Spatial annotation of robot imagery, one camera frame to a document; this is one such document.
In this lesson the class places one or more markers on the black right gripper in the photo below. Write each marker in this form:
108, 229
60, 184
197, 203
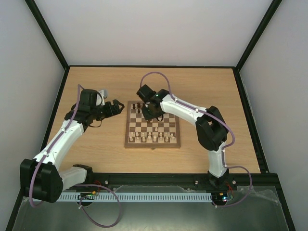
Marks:
149, 113

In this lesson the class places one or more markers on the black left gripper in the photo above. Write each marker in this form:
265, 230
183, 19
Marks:
110, 112

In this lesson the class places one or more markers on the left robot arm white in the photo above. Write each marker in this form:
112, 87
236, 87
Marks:
40, 177

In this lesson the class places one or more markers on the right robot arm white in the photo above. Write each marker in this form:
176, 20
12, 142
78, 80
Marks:
209, 124

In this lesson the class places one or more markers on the wooden chess board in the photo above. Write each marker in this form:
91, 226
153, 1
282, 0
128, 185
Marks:
163, 132

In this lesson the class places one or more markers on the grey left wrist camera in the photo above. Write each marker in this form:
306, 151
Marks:
103, 93

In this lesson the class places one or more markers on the light blue cable duct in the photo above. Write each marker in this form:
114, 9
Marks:
137, 197

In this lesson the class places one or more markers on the black frame post left rear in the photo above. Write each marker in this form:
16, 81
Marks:
47, 32

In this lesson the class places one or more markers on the black frame post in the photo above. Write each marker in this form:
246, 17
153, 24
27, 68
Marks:
47, 32
273, 7

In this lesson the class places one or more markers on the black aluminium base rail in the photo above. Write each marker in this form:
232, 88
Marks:
199, 182

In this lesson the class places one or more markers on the black frame post right rear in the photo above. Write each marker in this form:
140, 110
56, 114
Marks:
273, 7

